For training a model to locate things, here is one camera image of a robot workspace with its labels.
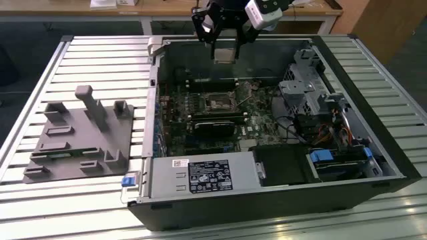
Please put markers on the grey parts rack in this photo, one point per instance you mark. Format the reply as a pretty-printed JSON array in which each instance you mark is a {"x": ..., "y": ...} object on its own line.
[{"x": 83, "y": 140}]

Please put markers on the silver power supply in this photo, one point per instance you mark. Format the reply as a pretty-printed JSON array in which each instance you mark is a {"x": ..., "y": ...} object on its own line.
[{"x": 167, "y": 175}]

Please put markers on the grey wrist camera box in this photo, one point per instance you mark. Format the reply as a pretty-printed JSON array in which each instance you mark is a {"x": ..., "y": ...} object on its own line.
[{"x": 207, "y": 25}]

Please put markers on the black PC case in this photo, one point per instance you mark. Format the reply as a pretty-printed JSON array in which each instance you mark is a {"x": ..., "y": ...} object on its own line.
[{"x": 234, "y": 212}]

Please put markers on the black RAM slot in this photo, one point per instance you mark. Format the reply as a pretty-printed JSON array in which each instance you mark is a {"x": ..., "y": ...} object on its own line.
[
  {"x": 214, "y": 117},
  {"x": 214, "y": 114},
  {"x": 207, "y": 83},
  {"x": 207, "y": 79}
]

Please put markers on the blue case latch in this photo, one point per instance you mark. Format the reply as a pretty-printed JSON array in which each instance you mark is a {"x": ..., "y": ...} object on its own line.
[{"x": 130, "y": 181}]

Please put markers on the wooden cabinet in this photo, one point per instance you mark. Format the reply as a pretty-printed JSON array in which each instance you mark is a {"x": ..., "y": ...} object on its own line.
[{"x": 383, "y": 25}]

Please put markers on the black graphics card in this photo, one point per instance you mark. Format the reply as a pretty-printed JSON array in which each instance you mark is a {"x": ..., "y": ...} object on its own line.
[{"x": 214, "y": 128}]

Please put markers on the wooden desk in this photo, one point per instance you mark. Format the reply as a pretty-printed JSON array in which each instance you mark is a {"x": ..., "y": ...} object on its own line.
[{"x": 67, "y": 12}]

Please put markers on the blue plastic clip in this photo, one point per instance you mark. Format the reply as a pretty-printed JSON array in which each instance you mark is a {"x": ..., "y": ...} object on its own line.
[{"x": 367, "y": 153}]

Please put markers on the silver chipset heatsink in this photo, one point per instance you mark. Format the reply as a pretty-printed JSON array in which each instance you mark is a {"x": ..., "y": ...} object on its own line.
[{"x": 250, "y": 145}]

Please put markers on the CPU socket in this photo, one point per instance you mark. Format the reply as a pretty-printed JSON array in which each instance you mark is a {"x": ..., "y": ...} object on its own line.
[{"x": 220, "y": 103}]

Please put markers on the blue disk carrier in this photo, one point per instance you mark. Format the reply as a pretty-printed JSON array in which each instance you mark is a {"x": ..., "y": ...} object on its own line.
[{"x": 321, "y": 157}]

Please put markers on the round coin battery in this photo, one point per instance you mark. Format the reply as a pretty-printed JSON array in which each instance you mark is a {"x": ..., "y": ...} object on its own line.
[{"x": 255, "y": 86}]

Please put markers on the silver metal drive cage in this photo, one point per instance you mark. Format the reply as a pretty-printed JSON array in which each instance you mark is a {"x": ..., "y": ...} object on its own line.
[{"x": 300, "y": 95}]

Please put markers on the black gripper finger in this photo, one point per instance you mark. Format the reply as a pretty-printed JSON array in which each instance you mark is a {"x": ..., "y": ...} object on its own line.
[
  {"x": 243, "y": 32},
  {"x": 198, "y": 25}
]

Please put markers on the green motherboard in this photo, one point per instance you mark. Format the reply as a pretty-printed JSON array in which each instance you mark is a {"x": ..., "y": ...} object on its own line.
[{"x": 263, "y": 125}]

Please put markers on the silver CPU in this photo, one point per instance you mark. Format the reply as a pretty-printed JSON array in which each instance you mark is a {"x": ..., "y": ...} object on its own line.
[{"x": 224, "y": 55}]

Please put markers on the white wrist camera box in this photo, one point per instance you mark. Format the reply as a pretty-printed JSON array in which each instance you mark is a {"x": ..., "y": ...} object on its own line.
[{"x": 263, "y": 15}]

